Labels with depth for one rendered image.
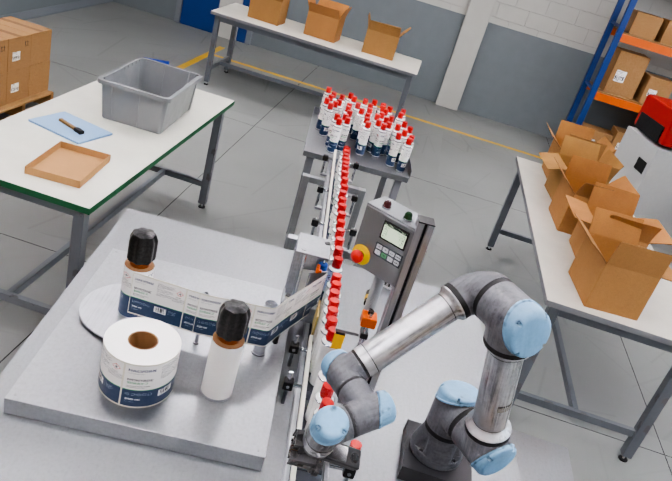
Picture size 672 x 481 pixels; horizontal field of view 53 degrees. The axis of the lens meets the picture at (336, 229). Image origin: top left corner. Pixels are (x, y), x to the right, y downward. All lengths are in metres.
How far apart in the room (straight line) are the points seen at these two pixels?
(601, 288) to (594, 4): 6.39
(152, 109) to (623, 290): 2.52
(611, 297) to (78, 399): 2.42
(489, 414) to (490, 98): 7.94
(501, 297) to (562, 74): 8.02
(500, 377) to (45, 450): 1.11
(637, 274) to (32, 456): 2.61
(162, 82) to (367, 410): 3.10
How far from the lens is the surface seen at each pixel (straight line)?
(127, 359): 1.81
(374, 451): 2.02
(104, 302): 2.22
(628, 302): 3.46
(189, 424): 1.87
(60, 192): 3.03
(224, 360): 1.85
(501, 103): 9.49
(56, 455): 1.84
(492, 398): 1.69
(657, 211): 7.34
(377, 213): 1.81
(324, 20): 7.27
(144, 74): 4.29
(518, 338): 1.52
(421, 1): 9.27
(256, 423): 1.91
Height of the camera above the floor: 2.19
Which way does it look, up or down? 26 degrees down
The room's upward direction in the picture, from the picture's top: 17 degrees clockwise
